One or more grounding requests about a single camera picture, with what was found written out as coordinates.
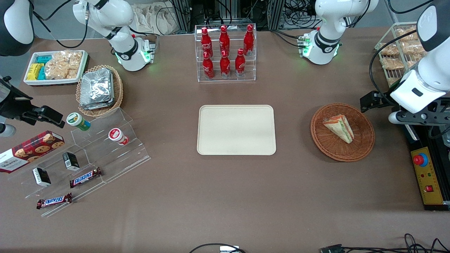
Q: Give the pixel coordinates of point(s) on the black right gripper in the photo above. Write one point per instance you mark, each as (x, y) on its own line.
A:
(13, 104)

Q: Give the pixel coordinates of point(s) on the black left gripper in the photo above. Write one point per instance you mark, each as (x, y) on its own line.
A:
(384, 98)

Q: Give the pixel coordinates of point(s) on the triangular sandwich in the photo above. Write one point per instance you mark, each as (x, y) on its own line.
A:
(339, 128)

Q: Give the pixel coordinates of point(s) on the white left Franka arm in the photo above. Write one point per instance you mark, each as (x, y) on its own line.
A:
(323, 35)

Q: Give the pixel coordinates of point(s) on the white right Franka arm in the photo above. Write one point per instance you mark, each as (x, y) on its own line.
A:
(123, 52)

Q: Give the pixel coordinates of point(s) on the white rectangular snack tray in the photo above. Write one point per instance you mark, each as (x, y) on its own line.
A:
(31, 81)

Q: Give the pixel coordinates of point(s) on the round brown wicker basket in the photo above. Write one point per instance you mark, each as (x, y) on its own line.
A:
(358, 147)

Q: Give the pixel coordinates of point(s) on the tan wicker basket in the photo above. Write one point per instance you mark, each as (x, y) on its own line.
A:
(119, 91)

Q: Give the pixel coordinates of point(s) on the beige rectangular tray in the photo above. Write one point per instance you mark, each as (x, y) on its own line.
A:
(236, 130)

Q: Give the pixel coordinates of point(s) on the bagged fried snack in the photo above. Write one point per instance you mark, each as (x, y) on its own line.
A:
(412, 47)
(406, 32)
(392, 63)
(389, 49)
(416, 59)
(393, 81)

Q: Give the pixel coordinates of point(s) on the green lidded cup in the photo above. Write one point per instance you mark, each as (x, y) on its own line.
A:
(77, 121)

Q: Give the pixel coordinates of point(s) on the red tartan cookie box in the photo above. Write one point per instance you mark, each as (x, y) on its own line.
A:
(31, 149)

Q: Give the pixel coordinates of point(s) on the teal snack packet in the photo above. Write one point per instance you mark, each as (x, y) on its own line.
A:
(44, 59)
(42, 73)

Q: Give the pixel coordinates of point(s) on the yellow snack packet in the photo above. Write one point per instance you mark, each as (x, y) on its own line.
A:
(34, 71)

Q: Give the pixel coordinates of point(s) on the small black box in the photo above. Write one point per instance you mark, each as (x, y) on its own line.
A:
(41, 176)
(71, 161)

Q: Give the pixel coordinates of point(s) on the black machine housing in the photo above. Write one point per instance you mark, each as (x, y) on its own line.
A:
(416, 137)

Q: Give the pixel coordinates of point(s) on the clear bag of crackers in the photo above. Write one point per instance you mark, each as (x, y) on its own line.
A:
(63, 65)

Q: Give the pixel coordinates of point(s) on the silver foil packs stack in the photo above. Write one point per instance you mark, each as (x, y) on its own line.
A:
(96, 88)

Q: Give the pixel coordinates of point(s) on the red emergency stop button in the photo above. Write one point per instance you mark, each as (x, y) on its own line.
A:
(419, 160)

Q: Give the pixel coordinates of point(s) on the Snickers chocolate bar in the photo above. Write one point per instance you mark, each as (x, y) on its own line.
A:
(54, 200)
(85, 177)

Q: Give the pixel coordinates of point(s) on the clear acrylic stepped display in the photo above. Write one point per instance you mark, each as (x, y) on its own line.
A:
(105, 158)

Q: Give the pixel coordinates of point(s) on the red lidded cup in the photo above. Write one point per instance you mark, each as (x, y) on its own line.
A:
(117, 136)

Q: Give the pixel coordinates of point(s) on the yellow control panel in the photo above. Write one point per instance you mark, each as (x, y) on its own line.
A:
(430, 175)

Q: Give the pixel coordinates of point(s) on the red cola bottle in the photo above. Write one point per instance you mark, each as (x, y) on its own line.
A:
(208, 66)
(224, 40)
(225, 65)
(206, 42)
(240, 63)
(249, 40)

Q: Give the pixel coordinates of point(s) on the clear acrylic bottle rack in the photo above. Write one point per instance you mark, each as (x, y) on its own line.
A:
(232, 79)

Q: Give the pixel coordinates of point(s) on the beige cloth bag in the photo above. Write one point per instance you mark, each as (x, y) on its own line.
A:
(154, 17)

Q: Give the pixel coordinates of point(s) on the small white device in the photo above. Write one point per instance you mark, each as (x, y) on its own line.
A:
(229, 249)

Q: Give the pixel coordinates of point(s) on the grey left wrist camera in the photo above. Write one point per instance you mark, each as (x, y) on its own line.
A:
(397, 118)

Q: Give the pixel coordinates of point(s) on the aluminium frame post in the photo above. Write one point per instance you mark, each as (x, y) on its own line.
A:
(182, 14)
(277, 14)

